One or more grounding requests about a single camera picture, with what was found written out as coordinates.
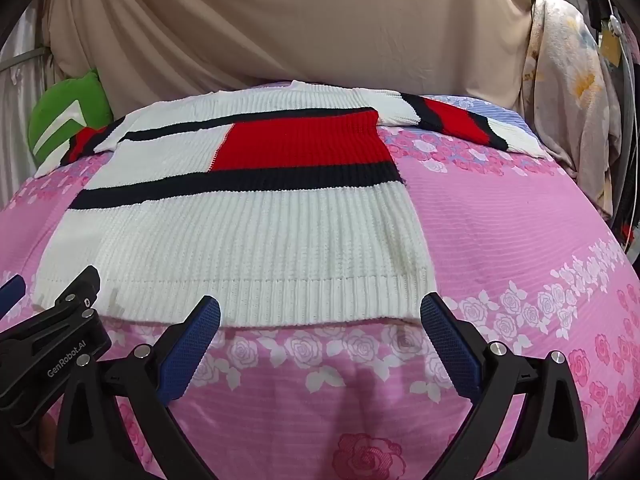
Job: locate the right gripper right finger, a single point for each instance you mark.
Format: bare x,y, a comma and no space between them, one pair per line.
549,439

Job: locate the beige curtain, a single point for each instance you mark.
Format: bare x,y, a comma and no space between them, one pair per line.
150,50

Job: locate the grey curtain tieback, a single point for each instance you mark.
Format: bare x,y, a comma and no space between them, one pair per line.
24,57

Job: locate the pink floral bed quilt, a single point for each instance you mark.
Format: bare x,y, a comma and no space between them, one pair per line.
518,251

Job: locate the green round cushion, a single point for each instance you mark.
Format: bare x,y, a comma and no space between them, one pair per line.
63,110

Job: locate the silver satin curtain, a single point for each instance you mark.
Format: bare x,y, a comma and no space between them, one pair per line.
21,88

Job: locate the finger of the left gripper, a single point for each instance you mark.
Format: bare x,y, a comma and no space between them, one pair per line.
11,294

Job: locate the white red black knit sweater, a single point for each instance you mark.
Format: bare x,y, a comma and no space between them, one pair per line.
283,203

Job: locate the floral hanging cloth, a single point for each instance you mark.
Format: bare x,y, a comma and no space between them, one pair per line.
569,100

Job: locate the yellow hanging tag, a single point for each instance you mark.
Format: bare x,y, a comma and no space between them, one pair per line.
610,47

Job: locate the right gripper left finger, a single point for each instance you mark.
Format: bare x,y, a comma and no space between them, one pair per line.
92,440

